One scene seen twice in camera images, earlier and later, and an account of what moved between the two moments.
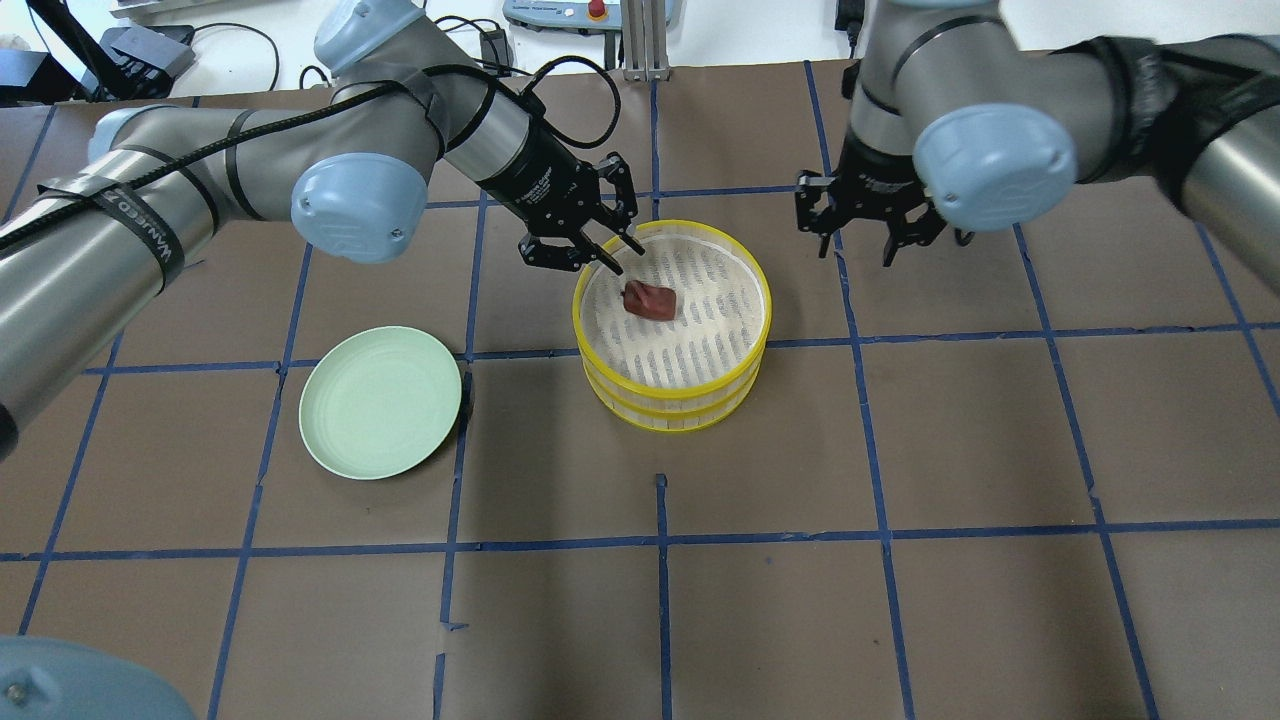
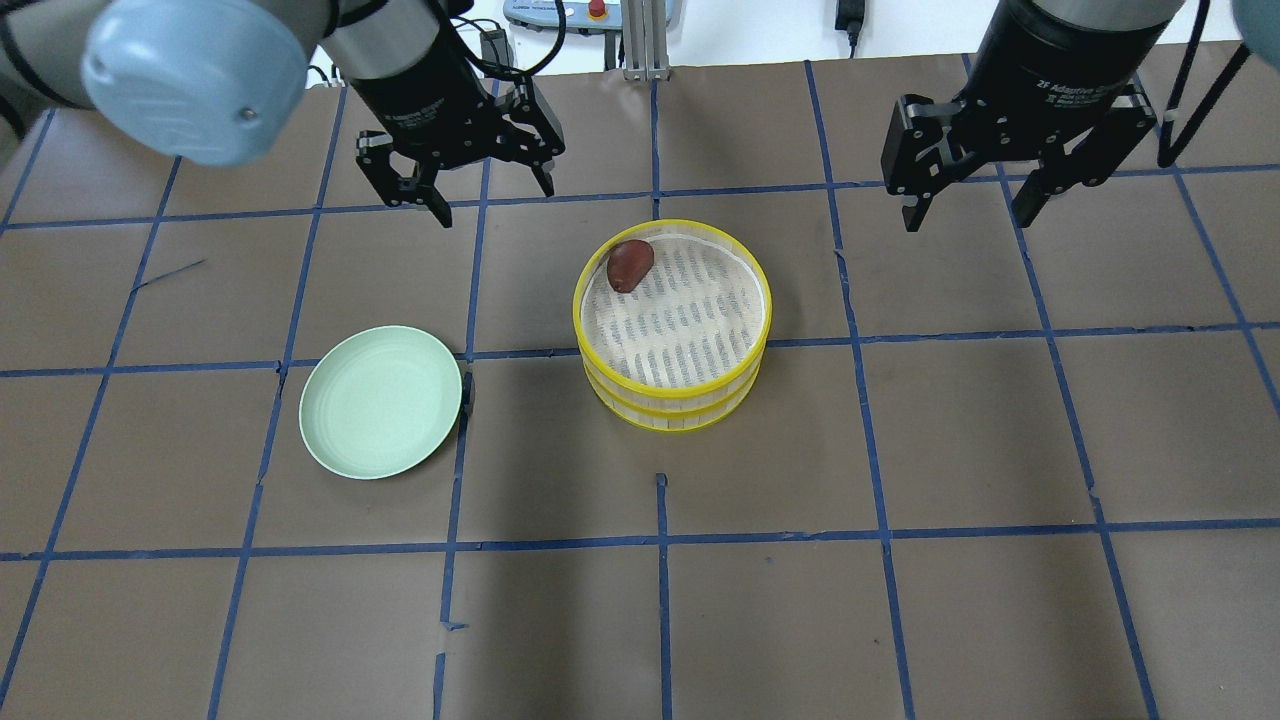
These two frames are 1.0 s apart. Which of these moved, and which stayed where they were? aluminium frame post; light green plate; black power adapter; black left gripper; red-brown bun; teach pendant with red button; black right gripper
Moved: black right gripper; black left gripper; red-brown bun
Stayed: aluminium frame post; black power adapter; teach pendant with red button; light green plate
